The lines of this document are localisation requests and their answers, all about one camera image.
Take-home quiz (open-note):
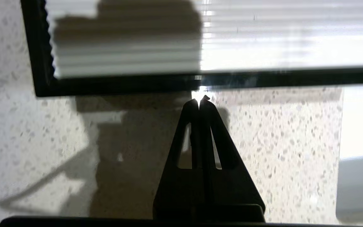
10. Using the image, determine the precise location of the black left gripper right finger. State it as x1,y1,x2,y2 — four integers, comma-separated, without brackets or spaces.
200,96,265,221

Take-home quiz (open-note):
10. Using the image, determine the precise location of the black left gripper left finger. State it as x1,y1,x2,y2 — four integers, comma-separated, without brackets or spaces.
153,98,206,220

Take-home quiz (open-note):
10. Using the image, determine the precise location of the black amenity tray with packets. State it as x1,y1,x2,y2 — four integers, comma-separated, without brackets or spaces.
20,0,363,97

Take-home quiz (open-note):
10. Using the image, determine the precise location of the white ceramic sink basin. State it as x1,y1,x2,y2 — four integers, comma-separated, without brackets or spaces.
336,84,363,223

